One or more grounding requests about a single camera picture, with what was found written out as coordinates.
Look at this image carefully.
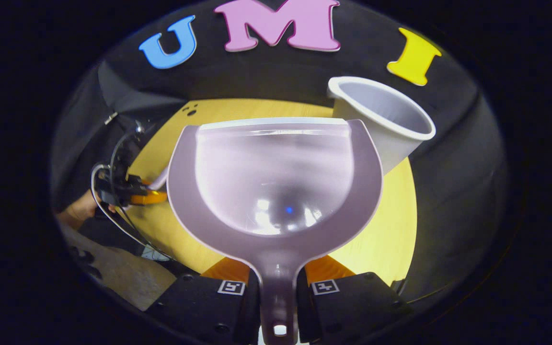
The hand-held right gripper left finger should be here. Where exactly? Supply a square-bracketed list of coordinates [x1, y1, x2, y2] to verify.
[144, 256, 262, 345]

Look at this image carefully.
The lilac dustpan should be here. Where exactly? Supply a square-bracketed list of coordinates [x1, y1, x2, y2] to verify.
[166, 117, 384, 345]

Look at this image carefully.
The yellow wooden desktop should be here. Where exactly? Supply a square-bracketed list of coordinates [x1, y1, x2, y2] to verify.
[125, 98, 418, 288]

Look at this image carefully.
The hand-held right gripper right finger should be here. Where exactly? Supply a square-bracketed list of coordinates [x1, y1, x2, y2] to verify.
[297, 254, 414, 344]

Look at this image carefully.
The black cable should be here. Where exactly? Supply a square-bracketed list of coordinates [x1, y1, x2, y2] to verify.
[108, 129, 176, 262]

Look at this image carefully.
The grey cable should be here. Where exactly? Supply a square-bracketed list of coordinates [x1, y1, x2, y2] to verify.
[90, 163, 161, 254]

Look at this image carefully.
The black backdrop cloth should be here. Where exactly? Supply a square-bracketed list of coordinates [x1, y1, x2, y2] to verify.
[51, 0, 509, 302]

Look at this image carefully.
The white ribbed garbage bin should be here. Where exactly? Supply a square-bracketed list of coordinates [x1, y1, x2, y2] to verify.
[327, 76, 437, 175]

